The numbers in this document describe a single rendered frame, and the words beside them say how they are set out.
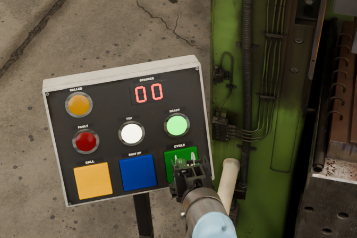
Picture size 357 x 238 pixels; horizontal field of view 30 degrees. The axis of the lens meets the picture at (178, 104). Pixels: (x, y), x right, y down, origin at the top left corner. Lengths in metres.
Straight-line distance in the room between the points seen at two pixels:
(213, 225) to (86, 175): 0.43
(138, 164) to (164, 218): 1.13
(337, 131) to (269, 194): 0.52
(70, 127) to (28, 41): 1.89
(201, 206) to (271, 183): 0.84
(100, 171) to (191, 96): 0.26
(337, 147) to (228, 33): 0.37
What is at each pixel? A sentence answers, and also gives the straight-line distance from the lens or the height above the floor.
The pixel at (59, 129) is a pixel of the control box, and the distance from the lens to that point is 1.44.
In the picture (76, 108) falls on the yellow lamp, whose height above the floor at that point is 1.16.
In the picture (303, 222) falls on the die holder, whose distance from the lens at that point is 1.79.
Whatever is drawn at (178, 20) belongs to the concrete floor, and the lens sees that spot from 3.30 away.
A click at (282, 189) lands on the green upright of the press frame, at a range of 2.04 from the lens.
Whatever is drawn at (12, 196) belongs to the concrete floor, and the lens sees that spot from 2.75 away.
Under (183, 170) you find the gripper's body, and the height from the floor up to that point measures 1.14.
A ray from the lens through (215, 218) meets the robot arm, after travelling 1.16.
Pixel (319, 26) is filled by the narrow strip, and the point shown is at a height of 1.21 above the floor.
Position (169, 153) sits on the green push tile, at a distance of 1.47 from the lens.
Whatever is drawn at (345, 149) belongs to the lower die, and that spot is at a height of 0.96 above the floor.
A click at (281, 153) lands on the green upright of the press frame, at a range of 1.90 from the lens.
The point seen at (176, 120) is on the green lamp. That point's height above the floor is 1.10.
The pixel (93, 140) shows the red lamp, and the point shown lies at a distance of 1.45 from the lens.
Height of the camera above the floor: 2.23
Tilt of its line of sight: 50 degrees down
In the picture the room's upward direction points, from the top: 3 degrees counter-clockwise
